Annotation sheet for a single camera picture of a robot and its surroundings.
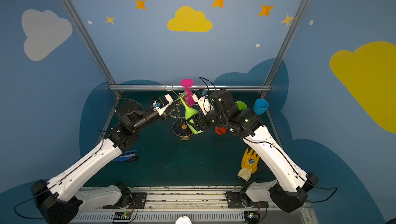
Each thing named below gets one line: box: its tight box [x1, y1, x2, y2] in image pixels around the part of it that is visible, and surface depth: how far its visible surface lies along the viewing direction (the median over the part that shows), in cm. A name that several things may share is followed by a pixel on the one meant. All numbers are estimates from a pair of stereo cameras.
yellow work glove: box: [237, 148, 261, 182], surface depth 86 cm
